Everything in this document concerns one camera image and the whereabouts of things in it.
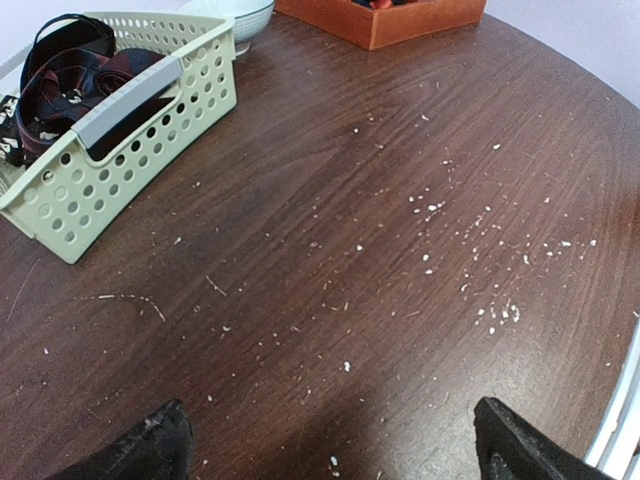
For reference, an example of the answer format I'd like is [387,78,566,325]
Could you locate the red navy striped tie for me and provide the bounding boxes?
[352,0,419,10]

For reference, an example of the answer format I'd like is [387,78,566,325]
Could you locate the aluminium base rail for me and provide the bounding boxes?
[584,324,640,479]

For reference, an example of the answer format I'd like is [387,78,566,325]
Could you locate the pale blue ceramic bowl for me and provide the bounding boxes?
[178,0,275,56]

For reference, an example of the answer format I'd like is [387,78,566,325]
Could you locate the orange compartment organizer box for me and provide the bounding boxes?
[275,0,486,51]

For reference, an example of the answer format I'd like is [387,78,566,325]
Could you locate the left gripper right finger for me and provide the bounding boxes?
[474,397,609,480]

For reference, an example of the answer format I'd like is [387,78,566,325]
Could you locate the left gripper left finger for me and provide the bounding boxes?
[51,399,194,480]

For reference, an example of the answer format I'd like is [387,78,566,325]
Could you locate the beige plastic basket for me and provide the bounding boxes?
[1,12,237,264]

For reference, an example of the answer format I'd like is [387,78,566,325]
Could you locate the dark ties in basket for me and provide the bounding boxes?
[1,13,164,168]

